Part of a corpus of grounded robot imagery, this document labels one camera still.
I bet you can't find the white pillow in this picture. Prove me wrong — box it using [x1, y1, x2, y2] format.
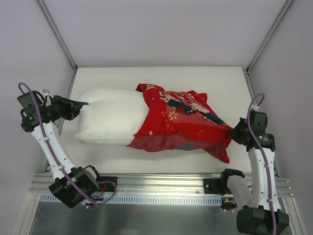
[74, 88, 149, 145]

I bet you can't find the red patterned pillowcase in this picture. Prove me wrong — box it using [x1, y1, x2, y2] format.
[128, 84, 233, 164]

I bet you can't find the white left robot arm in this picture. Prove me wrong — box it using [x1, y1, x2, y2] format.
[17, 91, 102, 208]

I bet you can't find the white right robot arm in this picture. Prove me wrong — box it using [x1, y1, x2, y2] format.
[219, 112, 290, 235]

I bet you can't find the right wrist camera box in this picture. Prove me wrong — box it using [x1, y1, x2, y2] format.
[249, 110, 268, 136]

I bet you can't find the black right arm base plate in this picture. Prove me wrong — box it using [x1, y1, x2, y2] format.
[203, 178, 231, 196]

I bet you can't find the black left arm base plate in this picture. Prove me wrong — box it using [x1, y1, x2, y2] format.
[96, 176, 118, 192]

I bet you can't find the aluminium front rail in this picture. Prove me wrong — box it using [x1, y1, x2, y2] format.
[29, 173, 295, 198]

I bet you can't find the white slotted cable duct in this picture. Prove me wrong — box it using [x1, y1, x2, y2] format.
[39, 194, 224, 206]

